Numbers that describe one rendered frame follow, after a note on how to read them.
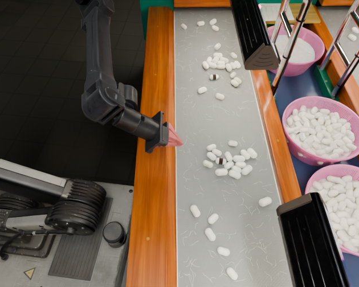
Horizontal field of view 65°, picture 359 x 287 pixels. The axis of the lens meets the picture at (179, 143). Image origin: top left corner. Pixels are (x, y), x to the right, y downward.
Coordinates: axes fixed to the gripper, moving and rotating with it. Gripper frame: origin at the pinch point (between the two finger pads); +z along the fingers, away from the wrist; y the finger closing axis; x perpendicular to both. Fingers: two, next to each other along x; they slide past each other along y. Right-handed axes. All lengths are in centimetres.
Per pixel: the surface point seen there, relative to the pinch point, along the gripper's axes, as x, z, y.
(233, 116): -3.9, 22.0, 18.9
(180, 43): 7, 9, 60
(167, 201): 9.3, 3.0, -13.4
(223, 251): 0.6, 14.0, -27.0
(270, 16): -22, 37, 73
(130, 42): 90, 26, 165
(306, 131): -19.2, 40.1, 11.7
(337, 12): -42, 67, 82
